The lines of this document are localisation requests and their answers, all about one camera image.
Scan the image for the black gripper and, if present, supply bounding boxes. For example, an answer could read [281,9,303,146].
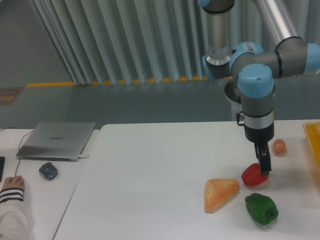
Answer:
[244,123,275,175]

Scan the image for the red bell pepper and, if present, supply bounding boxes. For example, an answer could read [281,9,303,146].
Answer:
[241,163,268,187]

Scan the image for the forearm in striped sleeve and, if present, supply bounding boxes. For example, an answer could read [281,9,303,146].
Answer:
[0,187,30,240]

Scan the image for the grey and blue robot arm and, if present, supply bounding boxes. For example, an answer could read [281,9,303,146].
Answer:
[198,0,320,176]

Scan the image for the green bell pepper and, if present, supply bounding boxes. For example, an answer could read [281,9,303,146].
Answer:
[244,193,279,225]

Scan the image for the person's hand on mouse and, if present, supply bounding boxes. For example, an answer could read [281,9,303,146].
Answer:
[1,175,25,191]

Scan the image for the brown egg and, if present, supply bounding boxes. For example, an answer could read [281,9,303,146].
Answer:
[272,139,286,155]

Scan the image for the yellow plastic basket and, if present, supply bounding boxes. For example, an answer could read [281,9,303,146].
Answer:
[302,121,320,188]

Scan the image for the triangular toast bread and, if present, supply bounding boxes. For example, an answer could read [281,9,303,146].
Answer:
[204,178,240,214]

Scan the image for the white folding partition screen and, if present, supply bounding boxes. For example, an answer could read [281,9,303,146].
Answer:
[28,0,320,86]

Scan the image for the silver laptop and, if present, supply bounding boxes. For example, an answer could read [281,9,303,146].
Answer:
[16,122,96,162]

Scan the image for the dark blue small case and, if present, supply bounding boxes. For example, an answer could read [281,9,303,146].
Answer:
[39,162,58,181]

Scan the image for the black phone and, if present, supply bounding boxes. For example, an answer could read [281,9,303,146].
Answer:
[0,156,6,182]

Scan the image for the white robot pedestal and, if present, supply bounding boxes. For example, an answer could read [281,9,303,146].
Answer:
[223,79,245,123]

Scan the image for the black mouse cable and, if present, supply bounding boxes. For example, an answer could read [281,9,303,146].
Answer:
[0,127,36,177]

